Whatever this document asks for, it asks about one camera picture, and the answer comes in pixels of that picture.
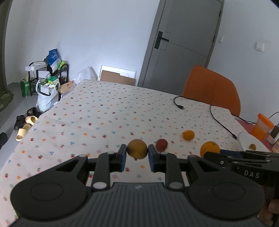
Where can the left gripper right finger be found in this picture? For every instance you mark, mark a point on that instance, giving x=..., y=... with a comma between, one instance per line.
x=211, y=189

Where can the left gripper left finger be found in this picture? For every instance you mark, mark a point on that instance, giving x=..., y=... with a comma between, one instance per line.
x=64, y=189

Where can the brown-green round fruit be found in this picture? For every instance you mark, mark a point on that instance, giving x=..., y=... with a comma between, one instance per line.
x=252, y=147
x=137, y=149

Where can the medium orange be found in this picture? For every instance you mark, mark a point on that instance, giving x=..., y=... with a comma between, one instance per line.
x=209, y=146

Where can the small mandarin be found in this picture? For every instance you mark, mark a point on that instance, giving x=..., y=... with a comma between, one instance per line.
x=188, y=135

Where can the dark red plum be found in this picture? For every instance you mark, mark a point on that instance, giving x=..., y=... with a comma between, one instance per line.
x=161, y=145

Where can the person's right hand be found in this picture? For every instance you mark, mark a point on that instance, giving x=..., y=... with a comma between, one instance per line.
x=270, y=207

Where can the white ceramic bowl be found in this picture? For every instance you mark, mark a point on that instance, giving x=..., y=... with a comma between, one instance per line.
x=248, y=142

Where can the black power adapter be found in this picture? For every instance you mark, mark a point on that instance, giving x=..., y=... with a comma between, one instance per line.
x=274, y=132

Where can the orange lidded cup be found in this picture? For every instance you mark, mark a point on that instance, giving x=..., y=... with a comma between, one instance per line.
x=262, y=127

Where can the orange red table mat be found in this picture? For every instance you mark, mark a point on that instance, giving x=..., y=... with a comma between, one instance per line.
x=248, y=127

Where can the beige slipper near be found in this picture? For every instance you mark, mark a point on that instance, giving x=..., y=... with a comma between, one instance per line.
x=22, y=132

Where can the beige slipper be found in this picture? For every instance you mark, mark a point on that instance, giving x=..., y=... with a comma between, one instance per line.
x=22, y=132
x=31, y=120

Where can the beige slipper far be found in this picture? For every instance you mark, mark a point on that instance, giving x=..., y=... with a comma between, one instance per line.
x=31, y=120

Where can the floral white tablecloth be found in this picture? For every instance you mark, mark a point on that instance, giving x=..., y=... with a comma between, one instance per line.
x=98, y=117

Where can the black shoe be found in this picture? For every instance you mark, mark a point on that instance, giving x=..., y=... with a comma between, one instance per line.
x=20, y=122

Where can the white plastic bag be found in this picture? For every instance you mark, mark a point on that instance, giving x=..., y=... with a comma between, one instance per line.
x=47, y=95

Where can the orange chair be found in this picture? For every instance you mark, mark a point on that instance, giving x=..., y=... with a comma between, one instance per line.
x=209, y=87

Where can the black metal shelf rack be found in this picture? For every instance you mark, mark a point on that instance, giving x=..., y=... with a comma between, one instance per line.
x=38, y=70

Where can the green carton box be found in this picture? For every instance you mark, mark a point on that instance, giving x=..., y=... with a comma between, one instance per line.
x=25, y=87

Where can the clear plastic bag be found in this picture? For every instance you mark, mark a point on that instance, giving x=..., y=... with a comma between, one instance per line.
x=85, y=74

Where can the cardboard sheet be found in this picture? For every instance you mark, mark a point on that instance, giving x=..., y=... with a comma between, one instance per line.
x=113, y=77

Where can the blue white bag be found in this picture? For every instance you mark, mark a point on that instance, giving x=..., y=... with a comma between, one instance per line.
x=53, y=60

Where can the white framed board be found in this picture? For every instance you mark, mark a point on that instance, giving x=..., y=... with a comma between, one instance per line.
x=123, y=72

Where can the grey door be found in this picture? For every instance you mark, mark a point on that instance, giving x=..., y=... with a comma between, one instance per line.
x=192, y=28

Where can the white light switch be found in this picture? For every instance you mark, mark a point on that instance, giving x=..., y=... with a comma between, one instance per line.
x=259, y=46

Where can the black door handle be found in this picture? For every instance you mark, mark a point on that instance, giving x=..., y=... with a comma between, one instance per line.
x=158, y=39

